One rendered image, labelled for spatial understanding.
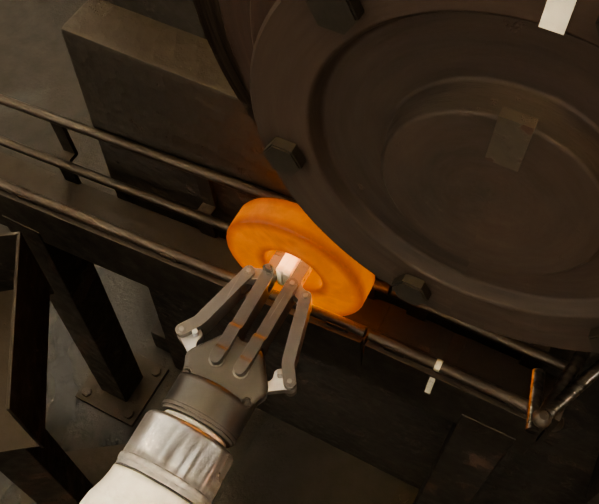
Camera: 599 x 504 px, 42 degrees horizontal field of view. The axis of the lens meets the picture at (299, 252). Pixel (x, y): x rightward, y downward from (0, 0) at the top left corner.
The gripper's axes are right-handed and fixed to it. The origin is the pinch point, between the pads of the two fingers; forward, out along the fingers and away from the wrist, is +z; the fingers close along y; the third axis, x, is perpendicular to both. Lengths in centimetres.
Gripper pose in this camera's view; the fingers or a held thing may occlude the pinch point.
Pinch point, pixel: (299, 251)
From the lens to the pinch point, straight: 78.0
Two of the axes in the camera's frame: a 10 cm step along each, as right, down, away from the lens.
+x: -0.2, -4.9, -8.7
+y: 8.9, 3.9, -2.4
